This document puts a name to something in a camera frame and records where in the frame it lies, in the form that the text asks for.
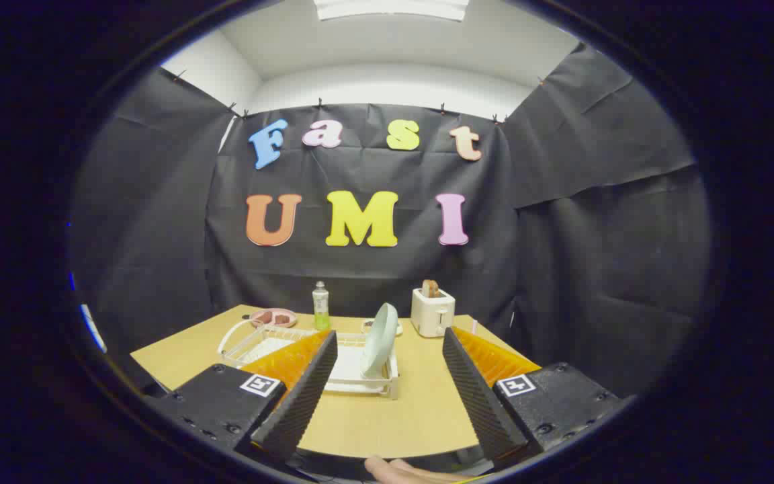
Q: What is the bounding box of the white toaster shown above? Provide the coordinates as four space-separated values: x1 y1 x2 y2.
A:
411 288 456 338

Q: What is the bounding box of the light green plate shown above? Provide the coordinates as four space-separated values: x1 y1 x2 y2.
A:
360 302 399 379

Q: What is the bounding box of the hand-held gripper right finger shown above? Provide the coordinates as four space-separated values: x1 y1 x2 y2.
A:
442 327 623 465

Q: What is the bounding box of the pink oval plate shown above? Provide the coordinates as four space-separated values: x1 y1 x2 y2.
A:
249 308 298 329

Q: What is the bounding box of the white divided bean tray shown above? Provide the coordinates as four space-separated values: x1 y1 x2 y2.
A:
361 319 403 337

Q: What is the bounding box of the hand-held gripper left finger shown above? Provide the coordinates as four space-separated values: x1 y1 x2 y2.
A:
147 329 339 465

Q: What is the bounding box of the white wire dish rack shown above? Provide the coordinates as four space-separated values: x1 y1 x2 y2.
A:
218 319 400 401

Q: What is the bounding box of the green drink bottle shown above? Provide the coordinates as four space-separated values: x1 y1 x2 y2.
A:
312 281 331 331

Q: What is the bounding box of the ceiling light panel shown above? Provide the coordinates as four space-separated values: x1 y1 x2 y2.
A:
313 0 470 22

